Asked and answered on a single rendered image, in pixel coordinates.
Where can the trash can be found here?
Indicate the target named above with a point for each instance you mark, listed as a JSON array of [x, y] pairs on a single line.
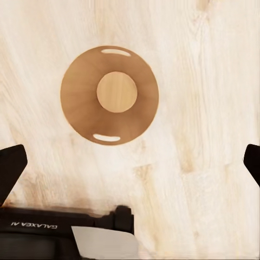
[[109, 94]]

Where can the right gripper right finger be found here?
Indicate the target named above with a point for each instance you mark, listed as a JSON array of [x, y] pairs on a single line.
[[252, 161]]

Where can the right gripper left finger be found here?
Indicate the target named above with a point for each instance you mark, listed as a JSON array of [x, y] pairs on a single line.
[[13, 161]]

